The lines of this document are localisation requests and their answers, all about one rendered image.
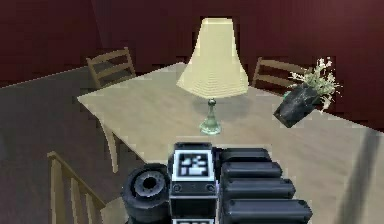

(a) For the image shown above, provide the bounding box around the pale wooden dining table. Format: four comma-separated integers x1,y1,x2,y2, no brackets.
76,61,384,224

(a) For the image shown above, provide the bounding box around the cream shade table lamp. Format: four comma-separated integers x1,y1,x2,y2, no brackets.
176,17,250,136

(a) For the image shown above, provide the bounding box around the house plant in black pot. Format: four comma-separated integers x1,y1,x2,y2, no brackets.
273,57,342,129

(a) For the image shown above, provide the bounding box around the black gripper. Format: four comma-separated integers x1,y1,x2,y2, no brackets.
121,163,172,224

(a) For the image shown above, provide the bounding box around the wooden slat-back chair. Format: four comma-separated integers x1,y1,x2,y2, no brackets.
46,150,129,224
251,57,309,98
85,46,137,90

